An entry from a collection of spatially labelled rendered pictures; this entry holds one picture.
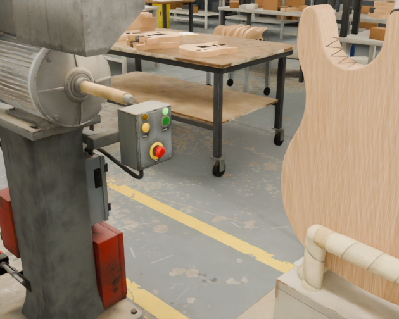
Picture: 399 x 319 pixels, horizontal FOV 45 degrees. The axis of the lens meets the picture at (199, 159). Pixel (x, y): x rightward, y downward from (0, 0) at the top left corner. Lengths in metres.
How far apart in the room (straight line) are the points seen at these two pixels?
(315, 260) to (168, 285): 1.90
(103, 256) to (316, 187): 1.24
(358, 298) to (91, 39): 0.73
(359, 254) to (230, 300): 1.85
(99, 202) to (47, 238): 0.24
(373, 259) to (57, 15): 0.82
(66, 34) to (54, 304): 1.05
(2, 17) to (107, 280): 1.01
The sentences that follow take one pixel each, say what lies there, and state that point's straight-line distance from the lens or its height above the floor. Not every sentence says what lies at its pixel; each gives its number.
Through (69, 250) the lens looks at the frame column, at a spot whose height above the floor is 0.63.
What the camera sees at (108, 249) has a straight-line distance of 1.88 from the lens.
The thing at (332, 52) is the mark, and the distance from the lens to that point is 0.71.
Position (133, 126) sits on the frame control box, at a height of 1.08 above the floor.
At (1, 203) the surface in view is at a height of 0.76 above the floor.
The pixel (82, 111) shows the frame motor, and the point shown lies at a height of 1.17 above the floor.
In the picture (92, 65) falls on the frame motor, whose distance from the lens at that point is 1.45.
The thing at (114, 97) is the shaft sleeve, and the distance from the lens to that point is 1.27.
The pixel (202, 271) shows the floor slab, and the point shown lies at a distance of 2.72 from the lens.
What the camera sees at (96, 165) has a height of 0.89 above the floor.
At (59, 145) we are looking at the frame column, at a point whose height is 1.02.
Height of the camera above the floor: 1.58
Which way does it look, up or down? 23 degrees down
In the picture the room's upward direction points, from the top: straight up
